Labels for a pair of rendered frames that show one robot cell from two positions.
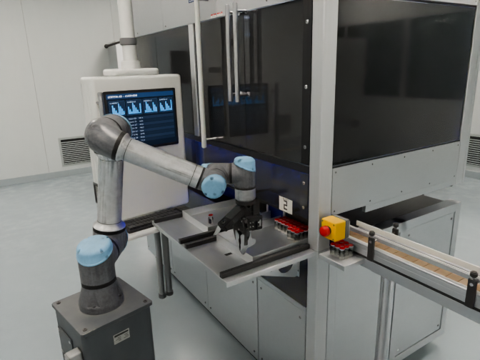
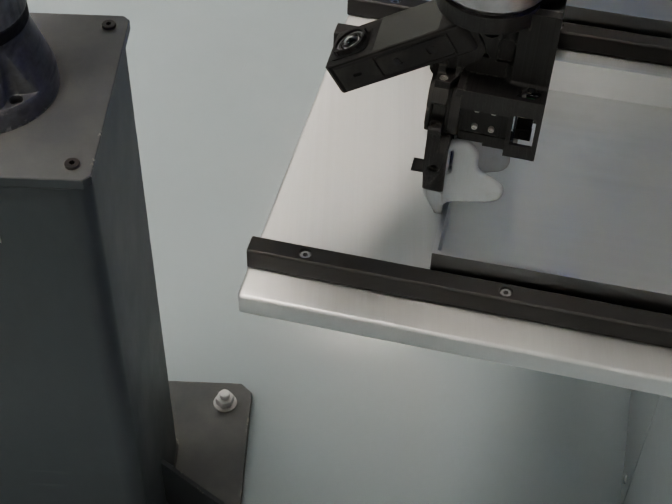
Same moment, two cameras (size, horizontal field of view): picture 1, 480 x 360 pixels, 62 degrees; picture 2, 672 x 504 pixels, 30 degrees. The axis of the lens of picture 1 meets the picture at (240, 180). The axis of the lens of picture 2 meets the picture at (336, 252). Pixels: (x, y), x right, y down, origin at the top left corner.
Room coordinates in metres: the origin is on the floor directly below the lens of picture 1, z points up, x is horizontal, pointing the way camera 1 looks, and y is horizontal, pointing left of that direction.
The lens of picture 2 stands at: (0.79, -0.44, 1.60)
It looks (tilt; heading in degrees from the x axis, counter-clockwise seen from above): 47 degrees down; 45
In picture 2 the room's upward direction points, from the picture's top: 2 degrees clockwise
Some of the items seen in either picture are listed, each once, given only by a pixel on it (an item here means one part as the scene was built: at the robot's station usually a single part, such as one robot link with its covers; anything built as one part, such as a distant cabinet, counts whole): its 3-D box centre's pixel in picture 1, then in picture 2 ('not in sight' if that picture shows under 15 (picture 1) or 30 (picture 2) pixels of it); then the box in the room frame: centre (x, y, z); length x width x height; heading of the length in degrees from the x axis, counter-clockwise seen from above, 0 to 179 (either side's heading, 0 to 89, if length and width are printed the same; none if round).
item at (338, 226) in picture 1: (334, 228); not in sight; (1.36, -0.34, 0.99); 0.08 x 0.07 x 0.07; 122
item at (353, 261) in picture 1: (343, 256); not in sight; (1.36, -0.39, 0.87); 0.14 x 0.13 x 0.02; 122
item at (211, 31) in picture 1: (218, 82); not in sight; (2.01, 0.09, 1.50); 0.47 x 0.01 x 0.59; 32
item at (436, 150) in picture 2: (244, 233); (440, 138); (1.33, -0.01, 1.00); 0.05 x 0.02 x 0.09; 32
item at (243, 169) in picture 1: (243, 172); not in sight; (1.36, -0.01, 1.21); 0.09 x 0.08 x 0.11; 89
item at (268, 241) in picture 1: (268, 237); (663, 190); (1.50, -0.11, 0.90); 0.34 x 0.26 x 0.04; 123
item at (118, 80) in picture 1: (138, 142); not in sight; (2.16, 0.56, 1.19); 0.50 x 0.19 x 0.78; 129
